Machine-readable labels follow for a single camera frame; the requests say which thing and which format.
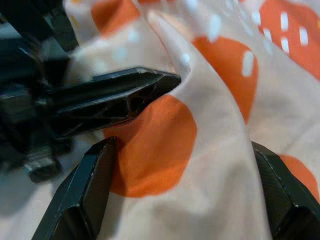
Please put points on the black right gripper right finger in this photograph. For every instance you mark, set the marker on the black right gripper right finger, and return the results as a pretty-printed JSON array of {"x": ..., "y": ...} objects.
[{"x": 290, "y": 207}]

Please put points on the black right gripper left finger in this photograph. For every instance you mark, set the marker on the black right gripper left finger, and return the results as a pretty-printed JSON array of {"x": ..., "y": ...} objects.
[{"x": 82, "y": 190}]

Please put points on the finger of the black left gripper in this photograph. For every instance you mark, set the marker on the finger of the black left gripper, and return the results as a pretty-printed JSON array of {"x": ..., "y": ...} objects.
[
  {"x": 112, "y": 100},
  {"x": 45, "y": 15}
]

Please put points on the pink pillow with orange patches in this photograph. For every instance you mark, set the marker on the pink pillow with orange patches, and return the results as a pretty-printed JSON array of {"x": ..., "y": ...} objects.
[{"x": 215, "y": 125}]

